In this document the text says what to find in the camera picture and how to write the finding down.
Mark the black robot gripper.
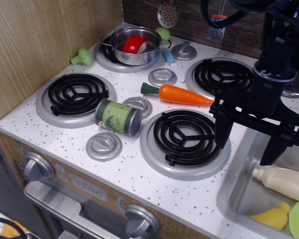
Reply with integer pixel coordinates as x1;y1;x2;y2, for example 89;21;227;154
210;62;299;166

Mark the red white toy sushi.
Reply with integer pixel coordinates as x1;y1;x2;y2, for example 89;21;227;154
123;35;147;54

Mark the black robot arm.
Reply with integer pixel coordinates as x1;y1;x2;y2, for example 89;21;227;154
201;0;299;166

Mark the steel pot lid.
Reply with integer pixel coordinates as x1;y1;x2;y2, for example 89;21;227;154
281;71;299;98

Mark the steel sink basin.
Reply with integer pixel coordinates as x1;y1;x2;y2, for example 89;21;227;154
217;129;296;239

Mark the cream toy squeeze bottle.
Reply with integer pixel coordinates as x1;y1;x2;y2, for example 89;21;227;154
252;167;299;201

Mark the front right stove burner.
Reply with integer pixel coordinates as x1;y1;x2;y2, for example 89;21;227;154
140;109;231;181

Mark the stove burner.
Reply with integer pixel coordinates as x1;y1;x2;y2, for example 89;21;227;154
36;73;116;128
140;109;231;181
185;57;254;100
94;41;159;73

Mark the back right stove burner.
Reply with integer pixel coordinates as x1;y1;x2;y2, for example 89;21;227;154
185;57;254;100

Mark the orange toy carrot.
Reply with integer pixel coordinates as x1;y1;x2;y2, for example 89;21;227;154
141;83;214;106

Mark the blue white toy knife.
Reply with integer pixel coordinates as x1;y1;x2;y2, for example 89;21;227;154
162;49;185;83

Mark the silver stove knob back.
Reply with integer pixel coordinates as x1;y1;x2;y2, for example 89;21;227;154
171;41;197;61

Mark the silver stove knob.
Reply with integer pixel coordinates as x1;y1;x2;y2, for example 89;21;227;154
86;132;123;162
123;97;153;119
171;41;197;61
148;68;177;87

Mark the silver stove knob upper middle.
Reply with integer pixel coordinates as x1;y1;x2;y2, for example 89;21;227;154
148;68;177;87

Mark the hanging steel spatula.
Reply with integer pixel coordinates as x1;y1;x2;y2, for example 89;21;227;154
207;0;227;40

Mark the silver stove knob lower middle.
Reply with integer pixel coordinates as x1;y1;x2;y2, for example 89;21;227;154
123;97;153;119

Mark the green toy pea can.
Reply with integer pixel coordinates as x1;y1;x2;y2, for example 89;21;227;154
95;99;143;137

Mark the green toy apple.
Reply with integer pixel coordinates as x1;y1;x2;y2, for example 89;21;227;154
155;27;170;45

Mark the small steel pot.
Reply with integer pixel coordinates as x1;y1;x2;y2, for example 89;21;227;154
101;26;171;66

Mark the right oven dial knob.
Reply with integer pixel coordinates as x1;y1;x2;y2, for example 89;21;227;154
125;204;160;239

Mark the oven dial knob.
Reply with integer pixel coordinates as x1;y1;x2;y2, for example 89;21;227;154
125;204;160;239
24;151;55;181

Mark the hanging steel skimmer ladle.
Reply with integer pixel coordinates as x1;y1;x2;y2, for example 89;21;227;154
157;0;179;28

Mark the silver stove knob front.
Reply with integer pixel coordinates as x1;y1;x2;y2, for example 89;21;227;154
86;132;123;162

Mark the back left stove burner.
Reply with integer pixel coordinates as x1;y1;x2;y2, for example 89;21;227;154
94;41;159;73

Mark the green toy broccoli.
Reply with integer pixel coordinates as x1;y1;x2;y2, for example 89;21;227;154
70;49;92;66

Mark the front left stove burner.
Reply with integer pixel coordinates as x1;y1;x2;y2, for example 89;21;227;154
36;73;116;128

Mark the left oven dial knob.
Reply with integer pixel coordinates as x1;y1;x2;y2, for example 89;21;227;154
24;151;55;181

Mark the orange object bottom left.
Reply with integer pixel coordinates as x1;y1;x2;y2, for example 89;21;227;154
0;221;28;238

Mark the black cable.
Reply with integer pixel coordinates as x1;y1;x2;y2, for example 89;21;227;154
200;0;250;27

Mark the silver oven door handle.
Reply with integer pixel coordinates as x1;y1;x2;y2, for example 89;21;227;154
24;181;117;239

